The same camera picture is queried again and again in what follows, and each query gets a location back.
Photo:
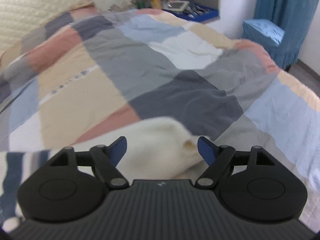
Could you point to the cream striped fleece sweater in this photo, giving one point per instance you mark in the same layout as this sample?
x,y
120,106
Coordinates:
x,y
158,148

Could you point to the cream quilted headboard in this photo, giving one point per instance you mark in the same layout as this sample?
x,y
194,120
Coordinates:
x,y
21,17

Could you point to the blue covered chair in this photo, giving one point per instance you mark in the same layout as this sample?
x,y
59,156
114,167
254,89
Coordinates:
x,y
283,45

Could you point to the blue tray with clutter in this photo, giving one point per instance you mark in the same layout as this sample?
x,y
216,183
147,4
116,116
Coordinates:
x,y
200,14

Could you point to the patchwork quilt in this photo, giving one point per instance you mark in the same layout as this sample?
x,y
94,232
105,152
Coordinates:
x,y
86,73

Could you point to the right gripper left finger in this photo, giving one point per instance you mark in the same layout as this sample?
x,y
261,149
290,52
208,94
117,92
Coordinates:
x,y
71,184

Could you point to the white picture frame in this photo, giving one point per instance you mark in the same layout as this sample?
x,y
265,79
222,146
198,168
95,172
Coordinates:
x,y
177,5

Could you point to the blue curtain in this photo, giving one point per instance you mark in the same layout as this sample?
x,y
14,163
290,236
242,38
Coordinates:
x,y
282,2

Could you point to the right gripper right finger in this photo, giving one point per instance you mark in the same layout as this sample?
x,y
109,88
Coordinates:
x,y
252,184

